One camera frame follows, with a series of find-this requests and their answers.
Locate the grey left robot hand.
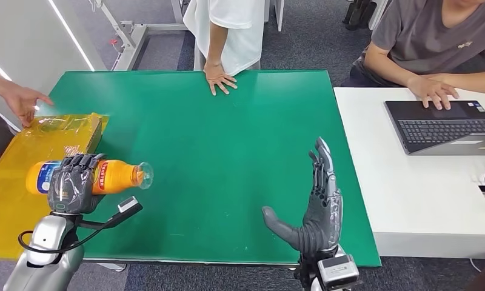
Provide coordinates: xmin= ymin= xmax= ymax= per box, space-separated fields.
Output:
xmin=47 ymin=152 xmax=107 ymax=216

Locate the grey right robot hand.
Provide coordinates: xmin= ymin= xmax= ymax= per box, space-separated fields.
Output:
xmin=261 ymin=137 xmax=344 ymax=255

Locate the orange drink bottle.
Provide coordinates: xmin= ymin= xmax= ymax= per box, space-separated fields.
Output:
xmin=25 ymin=159 xmax=155 ymax=197

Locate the cardboard box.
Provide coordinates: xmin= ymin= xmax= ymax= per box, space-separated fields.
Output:
xmin=63 ymin=114 xmax=105 ymax=158

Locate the yellow plastic sheet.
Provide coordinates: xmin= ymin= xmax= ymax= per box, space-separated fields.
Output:
xmin=0 ymin=113 xmax=110 ymax=260

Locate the person's hand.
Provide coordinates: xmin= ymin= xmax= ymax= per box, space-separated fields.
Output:
xmin=3 ymin=85 xmax=55 ymax=129
xmin=406 ymin=75 xmax=461 ymax=111
xmin=202 ymin=61 xmax=239 ymax=97

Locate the white table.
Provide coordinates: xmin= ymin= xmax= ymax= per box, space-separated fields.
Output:
xmin=333 ymin=86 xmax=485 ymax=260

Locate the person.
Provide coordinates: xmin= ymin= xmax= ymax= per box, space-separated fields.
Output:
xmin=0 ymin=66 xmax=55 ymax=174
xmin=182 ymin=0 xmax=267 ymax=97
xmin=340 ymin=0 xmax=485 ymax=112

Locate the dark grey laptop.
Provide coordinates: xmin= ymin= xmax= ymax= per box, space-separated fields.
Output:
xmin=383 ymin=99 xmax=485 ymax=156

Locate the black chair base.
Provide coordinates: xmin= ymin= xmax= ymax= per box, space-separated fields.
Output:
xmin=342 ymin=0 xmax=378 ymax=32

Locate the white furniture leg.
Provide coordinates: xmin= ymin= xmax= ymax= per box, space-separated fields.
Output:
xmin=273 ymin=0 xmax=286 ymax=33

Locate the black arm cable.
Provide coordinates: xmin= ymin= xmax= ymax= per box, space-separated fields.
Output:
xmin=17 ymin=209 xmax=125 ymax=255

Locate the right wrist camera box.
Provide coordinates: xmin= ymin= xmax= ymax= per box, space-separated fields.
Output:
xmin=317 ymin=254 xmax=360 ymax=291

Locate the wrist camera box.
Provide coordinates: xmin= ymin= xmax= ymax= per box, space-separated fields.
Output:
xmin=317 ymin=254 xmax=360 ymax=291
xmin=116 ymin=195 xmax=144 ymax=215

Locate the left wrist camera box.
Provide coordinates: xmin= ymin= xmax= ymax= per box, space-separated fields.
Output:
xmin=116 ymin=195 xmax=144 ymax=215

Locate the white metal frame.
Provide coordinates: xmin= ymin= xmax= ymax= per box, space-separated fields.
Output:
xmin=87 ymin=0 xmax=190 ymax=72

